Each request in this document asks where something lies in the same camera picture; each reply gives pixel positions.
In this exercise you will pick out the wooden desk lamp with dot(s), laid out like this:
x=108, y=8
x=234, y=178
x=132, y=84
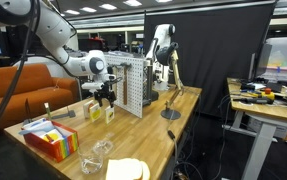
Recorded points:
x=168, y=112

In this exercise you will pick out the white pegboard panel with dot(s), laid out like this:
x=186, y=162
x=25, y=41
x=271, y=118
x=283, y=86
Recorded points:
x=134, y=83

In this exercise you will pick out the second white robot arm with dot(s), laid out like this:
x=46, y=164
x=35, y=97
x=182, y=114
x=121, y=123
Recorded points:
x=159, y=53

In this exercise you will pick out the black curtain divider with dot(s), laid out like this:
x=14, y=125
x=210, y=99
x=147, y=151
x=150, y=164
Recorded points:
x=215, y=42

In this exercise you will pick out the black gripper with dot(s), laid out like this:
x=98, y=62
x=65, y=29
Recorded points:
x=105, y=92

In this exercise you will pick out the orange sofa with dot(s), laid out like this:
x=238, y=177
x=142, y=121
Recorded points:
x=35, y=87

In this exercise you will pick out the white book orange circle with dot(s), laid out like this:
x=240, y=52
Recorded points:
x=86, y=108

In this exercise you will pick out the white book yellow dome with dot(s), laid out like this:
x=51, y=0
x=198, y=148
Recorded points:
x=109, y=114

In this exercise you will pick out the wooden handle hammer right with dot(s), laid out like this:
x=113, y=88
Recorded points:
x=125, y=74

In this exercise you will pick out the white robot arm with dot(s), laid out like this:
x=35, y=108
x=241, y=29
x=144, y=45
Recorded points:
x=54, y=32

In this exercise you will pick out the rainbow striped red box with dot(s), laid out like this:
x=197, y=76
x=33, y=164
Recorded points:
x=58, y=150

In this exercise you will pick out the rear black metal bookend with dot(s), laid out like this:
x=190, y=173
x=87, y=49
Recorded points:
x=69, y=113

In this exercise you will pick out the side wooden desk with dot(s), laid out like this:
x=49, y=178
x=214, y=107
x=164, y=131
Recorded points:
x=270, y=116

